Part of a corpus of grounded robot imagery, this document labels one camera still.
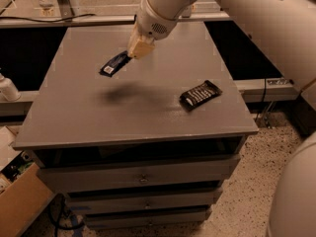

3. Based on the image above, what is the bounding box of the top grey drawer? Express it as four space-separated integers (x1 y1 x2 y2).
38 154 240 193

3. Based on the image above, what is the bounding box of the grey drawer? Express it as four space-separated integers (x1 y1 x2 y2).
85 206 211 229
38 154 240 193
66 188 222 214

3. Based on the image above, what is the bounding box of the black cable on rail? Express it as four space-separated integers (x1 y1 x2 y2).
0 13 97 24

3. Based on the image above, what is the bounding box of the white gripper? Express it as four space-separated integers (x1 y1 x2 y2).
127 0 177 59

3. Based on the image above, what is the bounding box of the black cable on floor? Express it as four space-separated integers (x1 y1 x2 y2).
47 195 85 231

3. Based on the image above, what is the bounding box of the bottom grey drawer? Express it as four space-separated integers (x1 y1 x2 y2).
85 206 211 229

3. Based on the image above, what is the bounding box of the grey drawer cabinet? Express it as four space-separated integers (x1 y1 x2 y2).
15 22 258 219

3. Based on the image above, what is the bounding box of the middle grey drawer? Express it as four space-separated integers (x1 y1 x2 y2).
66 188 222 214

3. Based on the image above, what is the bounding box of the white cylindrical post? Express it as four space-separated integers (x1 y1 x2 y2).
0 73 21 102

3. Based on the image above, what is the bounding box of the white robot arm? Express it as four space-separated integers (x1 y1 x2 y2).
127 0 316 237

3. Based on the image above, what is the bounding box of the grey metal frame rail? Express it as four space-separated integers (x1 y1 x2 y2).
0 0 231 30

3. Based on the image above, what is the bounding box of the brown cardboard box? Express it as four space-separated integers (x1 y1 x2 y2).
0 126 54 237

